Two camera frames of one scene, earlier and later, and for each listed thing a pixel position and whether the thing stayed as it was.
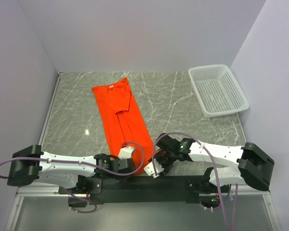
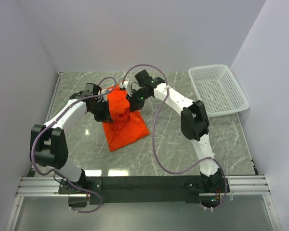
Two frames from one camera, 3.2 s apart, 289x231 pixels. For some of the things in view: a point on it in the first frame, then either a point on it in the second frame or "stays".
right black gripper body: (159, 159) -> (134, 105)
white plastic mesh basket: (217, 91) stays
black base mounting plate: (130, 189) stays
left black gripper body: (129, 165) -> (104, 115)
